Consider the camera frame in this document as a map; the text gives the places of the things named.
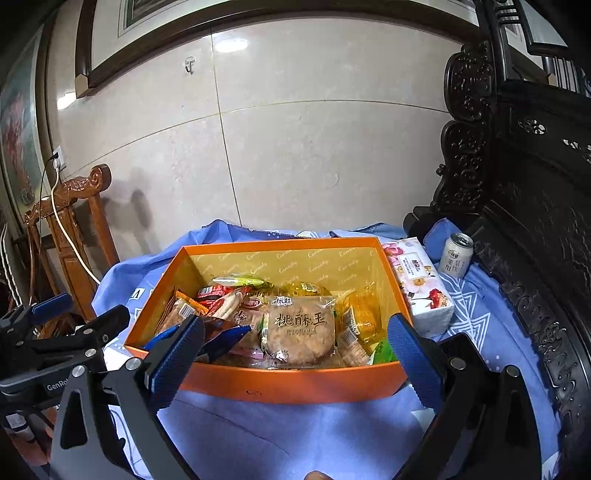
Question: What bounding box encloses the yellow label cracker packet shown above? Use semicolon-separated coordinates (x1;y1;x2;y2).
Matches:
215;291;245;320

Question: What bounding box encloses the blue snack packet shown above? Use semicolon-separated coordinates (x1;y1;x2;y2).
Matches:
143;323;252;363

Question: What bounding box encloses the yellow cake packet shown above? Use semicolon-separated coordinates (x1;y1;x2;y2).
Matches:
344;295;386;344

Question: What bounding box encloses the brown carved wooden chair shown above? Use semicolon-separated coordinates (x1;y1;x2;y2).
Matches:
23;164;121;324

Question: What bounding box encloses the white charging cable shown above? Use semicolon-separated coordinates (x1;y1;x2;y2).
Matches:
44;157;101;284

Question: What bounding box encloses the white drink can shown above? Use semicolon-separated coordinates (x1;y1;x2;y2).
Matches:
444;232;474;279

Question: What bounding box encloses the white wall socket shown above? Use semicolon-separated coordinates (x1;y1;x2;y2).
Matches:
48;145;70;171

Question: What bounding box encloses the floral white tissue pack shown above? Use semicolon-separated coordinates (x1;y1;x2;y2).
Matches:
381;237;455;337

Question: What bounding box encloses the large brown cookie packet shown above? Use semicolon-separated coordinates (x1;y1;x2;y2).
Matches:
261;295;339;366

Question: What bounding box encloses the orange cardboard box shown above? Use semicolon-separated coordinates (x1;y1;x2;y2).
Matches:
124;237;409;404

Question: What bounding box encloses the red flower framed painting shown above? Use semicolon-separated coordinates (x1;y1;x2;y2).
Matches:
0;28;56;217

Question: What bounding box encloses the yellow green snack packet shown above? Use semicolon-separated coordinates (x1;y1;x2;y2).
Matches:
212;274;271;289

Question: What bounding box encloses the yellow clear snack packet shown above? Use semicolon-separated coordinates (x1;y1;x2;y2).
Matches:
284;281;333;299

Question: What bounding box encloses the dark carved wooden bench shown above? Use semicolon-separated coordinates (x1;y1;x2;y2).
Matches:
404;0;591;480

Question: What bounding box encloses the wide dark framed painting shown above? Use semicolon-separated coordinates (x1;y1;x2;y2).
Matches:
76;0;490;100

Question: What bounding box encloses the green trimmed cracker packet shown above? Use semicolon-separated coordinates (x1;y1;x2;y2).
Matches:
337;307;370;365

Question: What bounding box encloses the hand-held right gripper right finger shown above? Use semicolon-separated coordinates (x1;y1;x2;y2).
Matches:
387;313;541;480

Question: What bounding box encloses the red snack packet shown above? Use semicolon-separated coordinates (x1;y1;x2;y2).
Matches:
198;284;241;304

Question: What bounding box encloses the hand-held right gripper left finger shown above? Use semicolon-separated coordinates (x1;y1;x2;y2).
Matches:
48;315;206;480

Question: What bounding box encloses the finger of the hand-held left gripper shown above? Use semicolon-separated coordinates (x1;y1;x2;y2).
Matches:
28;305;131;366
0;293;75;352

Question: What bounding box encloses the green white snack packet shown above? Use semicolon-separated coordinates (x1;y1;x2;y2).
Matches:
372;339;399;365

